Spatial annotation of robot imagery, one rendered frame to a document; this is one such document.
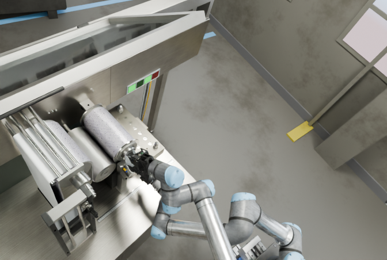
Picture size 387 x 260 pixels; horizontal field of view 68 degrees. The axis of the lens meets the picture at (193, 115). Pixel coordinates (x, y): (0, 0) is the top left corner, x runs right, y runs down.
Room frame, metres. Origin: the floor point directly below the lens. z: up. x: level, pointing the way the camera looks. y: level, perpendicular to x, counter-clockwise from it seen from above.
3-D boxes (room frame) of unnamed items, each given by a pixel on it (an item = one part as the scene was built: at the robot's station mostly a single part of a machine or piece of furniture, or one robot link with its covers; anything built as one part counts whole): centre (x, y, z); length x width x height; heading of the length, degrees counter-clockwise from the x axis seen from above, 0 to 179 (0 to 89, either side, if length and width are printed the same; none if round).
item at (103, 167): (0.55, 0.39, 1.18); 0.26 x 0.12 x 0.12; 65
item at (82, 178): (0.37, 0.31, 1.34); 0.06 x 0.06 x 0.06; 65
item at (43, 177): (0.37, 0.51, 1.17); 0.34 x 0.05 x 0.54; 65
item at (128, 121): (0.84, 0.29, 1.00); 0.40 x 0.16 x 0.06; 65
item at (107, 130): (0.54, 0.39, 1.16); 0.39 x 0.23 x 0.51; 155
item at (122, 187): (0.56, 0.20, 1.05); 0.06 x 0.05 x 0.31; 65
